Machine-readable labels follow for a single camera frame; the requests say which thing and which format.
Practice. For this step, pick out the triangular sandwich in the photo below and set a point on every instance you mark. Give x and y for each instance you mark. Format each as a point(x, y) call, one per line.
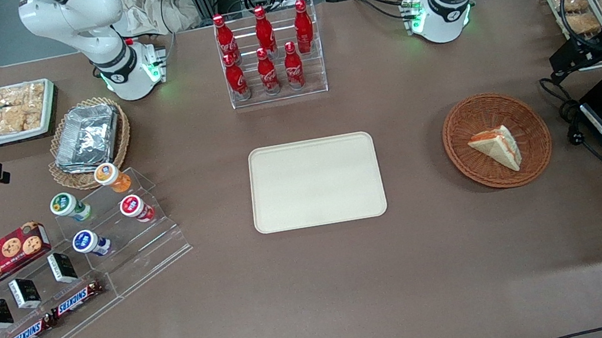
point(498, 148)

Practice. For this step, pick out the clear bag rice crackers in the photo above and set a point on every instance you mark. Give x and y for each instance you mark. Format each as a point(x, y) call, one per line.
point(18, 95)
point(1, 121)

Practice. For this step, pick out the beige plastic tray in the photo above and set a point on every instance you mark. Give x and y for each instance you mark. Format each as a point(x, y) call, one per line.
point(315, 182)

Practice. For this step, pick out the red lid yogurt cup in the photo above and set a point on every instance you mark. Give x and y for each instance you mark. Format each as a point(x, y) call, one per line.
point(133, 207)

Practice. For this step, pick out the white rectangular snack bin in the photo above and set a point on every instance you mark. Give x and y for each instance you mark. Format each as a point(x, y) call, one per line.
point(4, 139)

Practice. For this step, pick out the stacked aluminium foil containers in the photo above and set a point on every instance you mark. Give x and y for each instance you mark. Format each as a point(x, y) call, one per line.
point(87, 135)

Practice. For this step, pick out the clear acrylic bottle rack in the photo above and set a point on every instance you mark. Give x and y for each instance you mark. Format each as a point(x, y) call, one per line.
point(281, 95)

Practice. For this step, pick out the crumpled beige cloth bag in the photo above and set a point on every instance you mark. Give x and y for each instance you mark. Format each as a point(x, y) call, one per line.
point(157, 8)

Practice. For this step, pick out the orange lid yogurt cup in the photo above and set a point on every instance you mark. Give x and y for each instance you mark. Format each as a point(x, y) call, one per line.
point(110, 176)

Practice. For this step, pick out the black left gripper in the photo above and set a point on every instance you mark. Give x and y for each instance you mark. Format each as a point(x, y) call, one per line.
point(596, 42)

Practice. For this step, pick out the Snickers chocolate bar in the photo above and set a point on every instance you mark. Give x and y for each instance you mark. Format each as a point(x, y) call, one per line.
point(76, 300)
point(27, 336)

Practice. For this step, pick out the clear acrylic stepped stand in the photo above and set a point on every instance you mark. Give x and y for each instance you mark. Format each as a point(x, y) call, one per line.
point(140, 252)

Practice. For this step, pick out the green lid yogurt cup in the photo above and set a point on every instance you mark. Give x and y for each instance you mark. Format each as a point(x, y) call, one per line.
point(66, 205)

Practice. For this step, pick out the round brown wicker basket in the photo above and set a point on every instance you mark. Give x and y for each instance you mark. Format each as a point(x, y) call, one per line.
point(477, 166)

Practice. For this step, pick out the red cola bottle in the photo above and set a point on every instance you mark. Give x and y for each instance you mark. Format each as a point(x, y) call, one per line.
point(293, 67)
point(264, 30)
point(268, 75)
point(225, 40)
point(237, 80)
point(303, 24)

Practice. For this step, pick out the oval light wicker basket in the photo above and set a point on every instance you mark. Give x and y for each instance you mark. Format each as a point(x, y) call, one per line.
point(121, 142)

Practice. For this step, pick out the blue lid yogurt cup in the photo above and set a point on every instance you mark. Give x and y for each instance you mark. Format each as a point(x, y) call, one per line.
point(86, 243)

